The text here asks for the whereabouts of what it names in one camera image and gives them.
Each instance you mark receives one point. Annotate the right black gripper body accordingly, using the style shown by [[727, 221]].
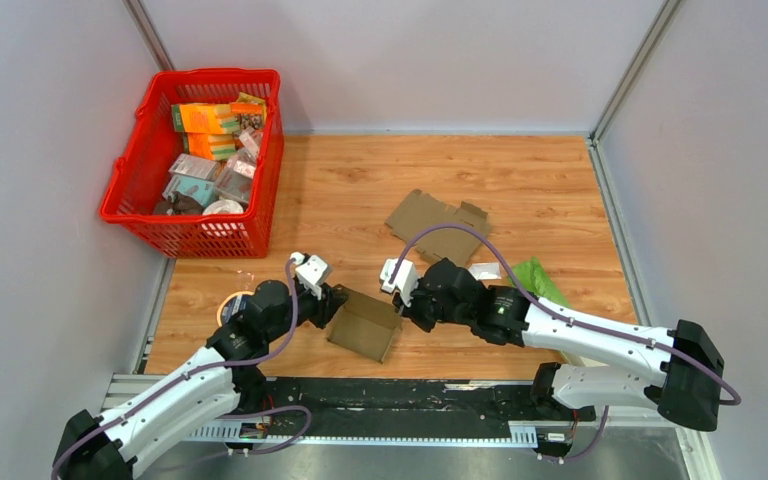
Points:
[[425, 312]]

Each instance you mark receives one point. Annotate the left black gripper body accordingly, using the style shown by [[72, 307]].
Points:
[[309, 308]]

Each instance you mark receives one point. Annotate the small white plastic packet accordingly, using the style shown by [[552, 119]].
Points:
[[485, 271]]

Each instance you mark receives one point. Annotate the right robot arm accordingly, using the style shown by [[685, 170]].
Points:
[[676, 372]]

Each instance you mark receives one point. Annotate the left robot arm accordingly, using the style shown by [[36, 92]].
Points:
[[220, 378]]

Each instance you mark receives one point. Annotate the teal box in basket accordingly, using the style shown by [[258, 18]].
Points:
[[201, 190]]

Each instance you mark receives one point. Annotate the orange green box lower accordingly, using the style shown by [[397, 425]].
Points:
[[215, 147]]

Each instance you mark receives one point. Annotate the orange green box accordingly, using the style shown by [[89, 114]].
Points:
[[215, 147], [204, 118]]

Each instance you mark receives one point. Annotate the orange green box upper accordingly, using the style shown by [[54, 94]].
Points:
[[204, 118]]

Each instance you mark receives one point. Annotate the green napa cabbage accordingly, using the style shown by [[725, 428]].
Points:
[[534, 278]]

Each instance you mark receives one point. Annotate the white tape roll in basket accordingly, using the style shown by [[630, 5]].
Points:
[[224, 206]]

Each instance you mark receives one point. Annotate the clear packet in basket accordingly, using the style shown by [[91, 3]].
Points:
[[235, 181]]

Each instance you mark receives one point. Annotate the grey packet in basket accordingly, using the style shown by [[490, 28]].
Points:
[[195, 167]]

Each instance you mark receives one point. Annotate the colourful snack packet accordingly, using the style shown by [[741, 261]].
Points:
[[251, 111]]

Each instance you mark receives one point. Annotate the red plastic shopping basket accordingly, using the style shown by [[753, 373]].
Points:
[[140, 174]]

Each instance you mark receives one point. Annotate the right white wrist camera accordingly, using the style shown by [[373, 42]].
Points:
[[399, 279]]

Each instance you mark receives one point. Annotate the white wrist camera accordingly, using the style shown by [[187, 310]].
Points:
[[399, 279], [311, 271]]

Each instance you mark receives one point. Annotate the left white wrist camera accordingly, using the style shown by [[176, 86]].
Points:
[[311, 271]]

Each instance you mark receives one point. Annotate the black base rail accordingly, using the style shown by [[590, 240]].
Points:
[[426, 413]]

